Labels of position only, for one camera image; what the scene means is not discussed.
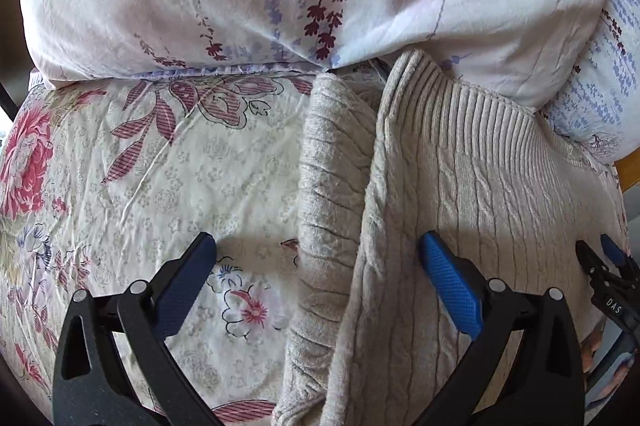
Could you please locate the beige cable knit sweater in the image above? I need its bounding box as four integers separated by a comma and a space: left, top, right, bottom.
272, 50, 628, 425

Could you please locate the person's right hand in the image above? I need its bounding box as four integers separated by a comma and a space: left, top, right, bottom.
580, 328, 602, 373

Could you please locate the blue floral pillow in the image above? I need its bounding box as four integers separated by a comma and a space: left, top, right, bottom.
542, 0, 640, 164

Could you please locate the floral bed sheet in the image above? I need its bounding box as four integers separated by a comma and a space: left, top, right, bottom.
1, 74, 312, 425

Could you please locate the wooden headboard frame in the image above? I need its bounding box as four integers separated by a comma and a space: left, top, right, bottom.
615, 149, 640, 192

